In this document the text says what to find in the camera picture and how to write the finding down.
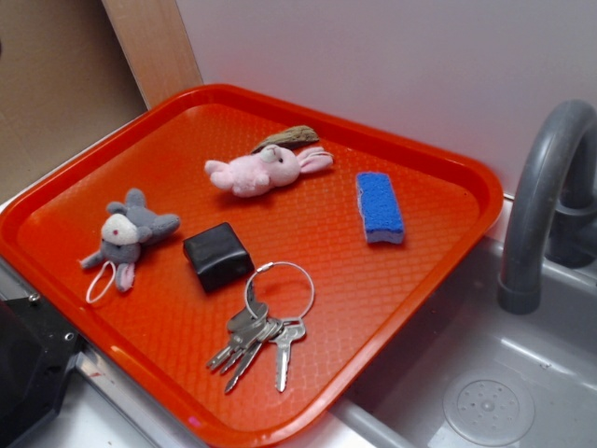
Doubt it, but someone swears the pink plush bunny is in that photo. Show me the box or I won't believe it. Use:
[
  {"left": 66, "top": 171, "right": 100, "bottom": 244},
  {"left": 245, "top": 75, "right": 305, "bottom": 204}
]
[{"left": 204, "top": 144, "right": 334, "bottom": 198}]

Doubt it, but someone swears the brown wood piece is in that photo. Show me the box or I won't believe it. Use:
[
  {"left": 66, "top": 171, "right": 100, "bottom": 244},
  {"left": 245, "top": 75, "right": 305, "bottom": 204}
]
[{"left": 251, "top": 125, "right": 320, "bottom": 154}]

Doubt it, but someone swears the orange plastic tray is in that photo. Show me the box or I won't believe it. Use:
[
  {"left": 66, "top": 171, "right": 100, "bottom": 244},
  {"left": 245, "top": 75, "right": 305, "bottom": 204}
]
[{"left": 1, "top": 85, "right": 503, "bottom": 447}]

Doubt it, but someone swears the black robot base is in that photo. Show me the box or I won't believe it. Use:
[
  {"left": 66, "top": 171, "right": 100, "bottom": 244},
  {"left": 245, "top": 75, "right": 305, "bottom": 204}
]
[{"left": 1, "top": 293, "right": 82, "bottom": 447}]

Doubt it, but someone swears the silver key bunch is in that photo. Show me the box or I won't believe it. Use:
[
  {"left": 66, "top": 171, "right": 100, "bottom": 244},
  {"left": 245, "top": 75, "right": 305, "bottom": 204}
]
[{"left": 206, "top": 261, "right": 315, "bottom": 394}]

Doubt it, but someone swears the grey plush bunny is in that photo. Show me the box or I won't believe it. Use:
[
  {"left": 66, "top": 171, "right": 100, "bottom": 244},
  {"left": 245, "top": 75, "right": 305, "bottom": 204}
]
[{"left": 79, "top": 188, "right": 181, "bottom": 304}]

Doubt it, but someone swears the black rubber block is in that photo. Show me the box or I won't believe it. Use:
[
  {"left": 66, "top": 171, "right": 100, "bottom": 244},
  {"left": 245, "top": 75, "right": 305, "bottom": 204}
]
[{"left": 183, "top": 222, "right": 255, "bottom": 293}]

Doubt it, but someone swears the wooden board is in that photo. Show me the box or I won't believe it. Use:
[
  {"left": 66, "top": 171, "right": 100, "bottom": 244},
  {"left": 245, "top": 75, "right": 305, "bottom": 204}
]
[{"left": 102, "top": 0, "right": 203, "bottom": 108}]

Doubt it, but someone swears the grey toy sink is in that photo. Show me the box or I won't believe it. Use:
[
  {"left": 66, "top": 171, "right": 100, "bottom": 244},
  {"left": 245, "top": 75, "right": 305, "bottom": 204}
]
[{"left": 333, "top": 239, "right": 596, "bottom": 447}]

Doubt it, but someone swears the blue sponge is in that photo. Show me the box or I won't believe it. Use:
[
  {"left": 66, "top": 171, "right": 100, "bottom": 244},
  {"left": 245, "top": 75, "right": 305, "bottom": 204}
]
[{"left": 356, "top": 172, "right": 405, "bottom": 245}]

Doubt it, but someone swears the grey faucet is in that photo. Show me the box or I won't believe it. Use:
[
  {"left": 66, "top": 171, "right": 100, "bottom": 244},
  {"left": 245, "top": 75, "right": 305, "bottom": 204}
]
[{"left": 497, "top": 100, "right": 596, "bottom": 315}]

